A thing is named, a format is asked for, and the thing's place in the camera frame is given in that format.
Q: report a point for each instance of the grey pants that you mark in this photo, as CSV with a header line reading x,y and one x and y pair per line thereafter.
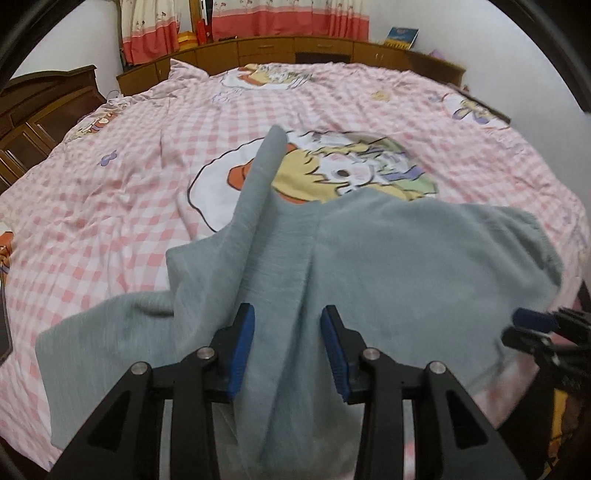
x,y
392,263

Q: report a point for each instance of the wooden headboard cabinet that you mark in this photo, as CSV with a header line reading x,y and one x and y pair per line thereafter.
x,y
277,48

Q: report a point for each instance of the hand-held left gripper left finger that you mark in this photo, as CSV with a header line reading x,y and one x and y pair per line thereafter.
x,y
242,344

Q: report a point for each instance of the red upright object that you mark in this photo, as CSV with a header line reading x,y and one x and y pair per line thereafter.
x,y
204,31

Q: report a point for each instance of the yellow object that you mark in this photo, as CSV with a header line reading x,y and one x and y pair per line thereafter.
x,y
187,39

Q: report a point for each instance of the black flat object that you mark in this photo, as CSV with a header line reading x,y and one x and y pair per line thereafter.
x,y
4,327

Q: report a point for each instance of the blue book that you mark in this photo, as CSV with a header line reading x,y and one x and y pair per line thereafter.
x,y
401,38

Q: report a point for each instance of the cream and red curtain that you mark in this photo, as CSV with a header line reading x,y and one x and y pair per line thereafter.
x,y
295,18
147,32

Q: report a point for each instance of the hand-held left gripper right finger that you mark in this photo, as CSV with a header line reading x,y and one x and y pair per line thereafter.
x,y
333,350

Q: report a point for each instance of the dark wooden headboard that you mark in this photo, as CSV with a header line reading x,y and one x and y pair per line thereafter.
x,y
41,115

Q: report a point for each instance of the pink checked cartoon bed cover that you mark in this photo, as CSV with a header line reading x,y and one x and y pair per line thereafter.
x,y
115,207

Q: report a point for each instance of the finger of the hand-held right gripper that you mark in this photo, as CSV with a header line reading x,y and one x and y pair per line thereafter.
x,y
521,340
531,318

